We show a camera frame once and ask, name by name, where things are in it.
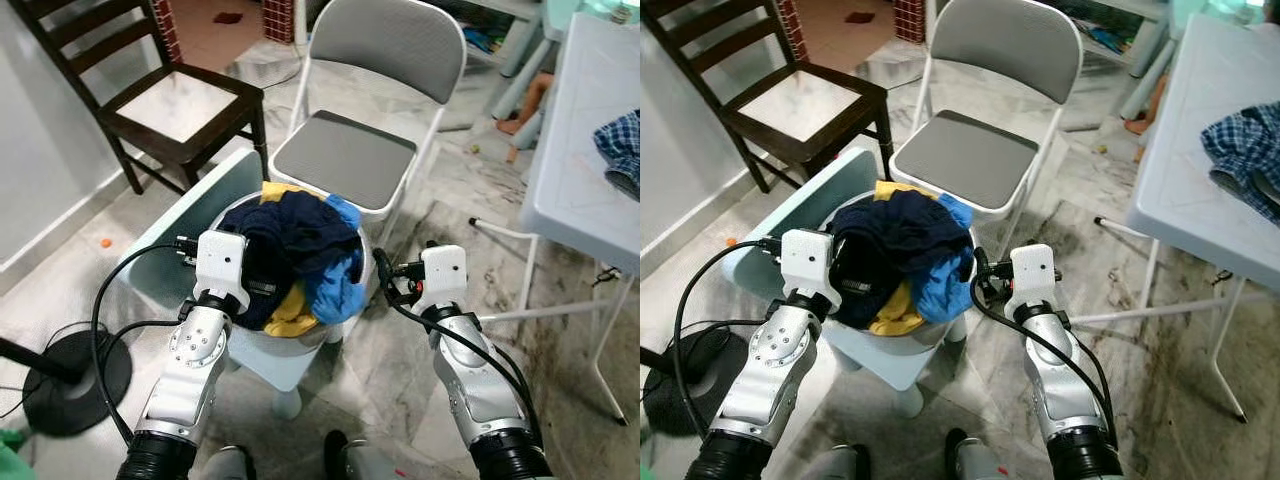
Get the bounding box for pale blue laundry hamper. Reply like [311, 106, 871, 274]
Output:
[720, 147, 986, 419]
[117, 147, 377, 421]

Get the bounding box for dark wooden chair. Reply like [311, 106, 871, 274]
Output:
[645, 0, 894, 193]
[8, 0, 270, 197]

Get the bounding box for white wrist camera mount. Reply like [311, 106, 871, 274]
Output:
[779, 228, 837, 304]
[192, 229, 250, 303]
[1008, 242, 1059, 313]
[417, 243, 470, 314]

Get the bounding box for light blue folding table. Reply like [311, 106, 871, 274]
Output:
[466, 12, 641, 427]
[1092, 12, 1280, 423]

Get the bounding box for grey folding chair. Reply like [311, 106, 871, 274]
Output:
[888, 0, 1085, 251]
[267, 0, 469, 249]

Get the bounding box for blue checked cloth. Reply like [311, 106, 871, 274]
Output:
[593, 109, 641, 203]
[1200, 103, 1280, 226]

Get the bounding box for pale teal plastic table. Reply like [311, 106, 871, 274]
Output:
[490, 0, 641, 123]
[1115, 0, 1280, 123]

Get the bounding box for blue garment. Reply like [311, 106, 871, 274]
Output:
[303, 194, 368, 325]
[910, 193, 976, 323]

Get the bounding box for yellow garment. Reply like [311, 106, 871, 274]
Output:
[868, 180, 931, 337]
[260, 181, 328, 339]

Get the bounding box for person's bare leg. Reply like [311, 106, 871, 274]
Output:
[496, 72, 557, 137]
[1122, 72, 1173, 136]

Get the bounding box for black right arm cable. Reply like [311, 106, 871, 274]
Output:
[968, 280, 1121, 441]
[372, 280, 546, 441]

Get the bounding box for black round stand base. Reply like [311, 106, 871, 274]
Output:
[640, 325, 751, 421]
[0, 330, 134, 437]

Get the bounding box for robot right leg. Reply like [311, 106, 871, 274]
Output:
[322, 430, 421, 480]
[945, 428, 1036, 480]

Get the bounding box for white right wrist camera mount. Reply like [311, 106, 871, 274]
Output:
[417, 243, 470, 314]
[1008, 242, 1059, 313]

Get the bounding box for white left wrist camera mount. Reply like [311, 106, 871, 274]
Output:
[779, 228, 837, 304]
[192, 229, 250, 303]

